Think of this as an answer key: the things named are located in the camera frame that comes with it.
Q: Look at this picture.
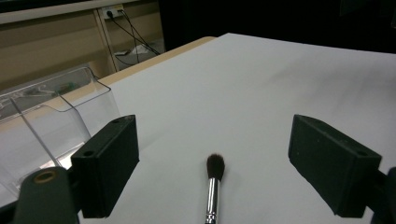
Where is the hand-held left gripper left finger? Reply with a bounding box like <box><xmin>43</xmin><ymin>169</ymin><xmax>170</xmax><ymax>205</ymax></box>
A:
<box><xmin>70</xmin><ymin>115</ymin><xmax>140</xmax><ymax>218</ymax></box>

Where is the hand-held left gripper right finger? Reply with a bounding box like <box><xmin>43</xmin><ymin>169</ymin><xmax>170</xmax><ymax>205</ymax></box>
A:
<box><xmin>288</xmin><ymin>114</ymin><xmax>383</xmax><ymax>218</ymax></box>

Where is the clear acrylic brush holder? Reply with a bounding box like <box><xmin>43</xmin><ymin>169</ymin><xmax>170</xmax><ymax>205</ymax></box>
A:
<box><xmin>0</xmin><ymin>65</ymin><xmax>121</xmax><ymax>208</ymax></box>

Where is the black makeup brush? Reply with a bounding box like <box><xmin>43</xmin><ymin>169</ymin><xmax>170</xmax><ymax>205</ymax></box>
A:
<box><xmin>205</xmin><ymin>153</ymin><xmax>226</xmax><ymax>224</ymax></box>

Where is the white crumpled plastic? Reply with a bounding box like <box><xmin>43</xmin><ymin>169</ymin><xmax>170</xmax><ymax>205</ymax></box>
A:
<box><xmin>114</xmin><ymin>44</ymin><xmax>151</xmax><ymax>58</ymax></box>

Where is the white table sheet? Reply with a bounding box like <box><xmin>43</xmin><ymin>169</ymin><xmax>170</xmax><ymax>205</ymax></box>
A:
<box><xmin>0</xmin><ymin>32</ymin><xmax>396</xmax><ymax>224</ymax></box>

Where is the wooden shelf unit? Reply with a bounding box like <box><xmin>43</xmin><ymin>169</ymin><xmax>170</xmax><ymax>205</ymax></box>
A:
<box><xmin>0</xmin><ymin>0</ymin><xmax>165</xmax><ymax>91</ymax></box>

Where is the white power strip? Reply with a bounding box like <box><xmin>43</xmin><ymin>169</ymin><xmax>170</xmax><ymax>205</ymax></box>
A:
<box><xmin>102</xmin><ymin>4</ymin><xmax>125</xmax><ymax>19</ymax></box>

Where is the black curtain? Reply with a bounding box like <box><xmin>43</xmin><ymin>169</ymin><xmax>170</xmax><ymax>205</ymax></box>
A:
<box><xmin>158</xmin><ymin>0</ymin><xmax>396</xmax><ymax>54</ymax></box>

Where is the black power cable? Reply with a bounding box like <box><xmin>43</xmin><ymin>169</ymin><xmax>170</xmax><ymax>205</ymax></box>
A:
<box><xmin>113</xmin><ymin>8</ymin><xmax>141</xmax><ymax>67</ymax></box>
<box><xmin>106</xmin><ymin>10</ymin><xmax>162</xmax><ymax>56</ymax></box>

